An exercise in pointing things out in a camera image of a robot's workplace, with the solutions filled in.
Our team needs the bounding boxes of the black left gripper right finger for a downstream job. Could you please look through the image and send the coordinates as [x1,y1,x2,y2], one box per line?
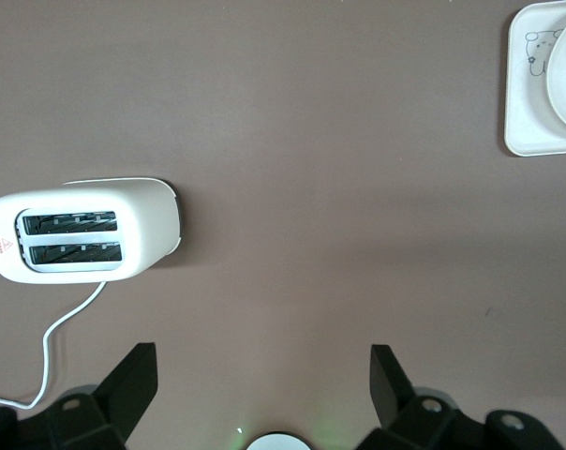
[357,344,565,450]

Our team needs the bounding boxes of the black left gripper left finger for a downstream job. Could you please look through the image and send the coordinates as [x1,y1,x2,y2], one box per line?
[0,342,159,450]

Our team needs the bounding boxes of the white tray with bear drawing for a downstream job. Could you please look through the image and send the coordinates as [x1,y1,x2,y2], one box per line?
[504,0,566,158]

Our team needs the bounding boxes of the white toaster power cable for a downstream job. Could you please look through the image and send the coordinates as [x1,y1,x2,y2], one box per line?
[0,279,109,410]

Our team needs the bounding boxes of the white two-slot toaster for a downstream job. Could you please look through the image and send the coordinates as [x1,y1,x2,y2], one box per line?
[0,176,183,285]

